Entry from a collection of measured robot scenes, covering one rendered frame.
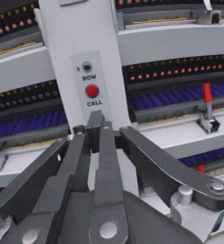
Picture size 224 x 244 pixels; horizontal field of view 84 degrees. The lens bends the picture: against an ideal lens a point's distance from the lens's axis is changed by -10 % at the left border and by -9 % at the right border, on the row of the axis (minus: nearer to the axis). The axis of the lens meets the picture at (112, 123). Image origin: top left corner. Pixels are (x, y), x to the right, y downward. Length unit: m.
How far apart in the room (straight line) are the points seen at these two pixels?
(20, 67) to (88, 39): 0.11
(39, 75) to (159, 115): 0.24
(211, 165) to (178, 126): 0.20
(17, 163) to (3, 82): 0.16
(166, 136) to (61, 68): 0.21
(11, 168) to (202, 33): 0.41
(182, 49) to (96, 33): 0.13
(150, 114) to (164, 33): 0.15
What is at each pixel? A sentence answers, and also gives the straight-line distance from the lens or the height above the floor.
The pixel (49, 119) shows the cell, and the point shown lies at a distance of 0.36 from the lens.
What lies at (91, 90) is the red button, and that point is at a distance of 0.20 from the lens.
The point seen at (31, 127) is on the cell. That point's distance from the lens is 0.37.
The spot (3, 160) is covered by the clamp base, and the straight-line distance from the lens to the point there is 0.35.
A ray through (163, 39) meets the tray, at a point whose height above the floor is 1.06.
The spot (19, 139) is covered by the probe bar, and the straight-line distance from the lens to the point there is 0.35.
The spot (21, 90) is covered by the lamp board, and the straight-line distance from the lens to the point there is 0.42.
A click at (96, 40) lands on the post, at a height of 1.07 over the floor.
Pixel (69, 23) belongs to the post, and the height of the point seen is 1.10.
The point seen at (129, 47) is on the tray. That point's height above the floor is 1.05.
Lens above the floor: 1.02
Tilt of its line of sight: 20 degrees down
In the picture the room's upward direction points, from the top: 10 degrees counter-clockwise
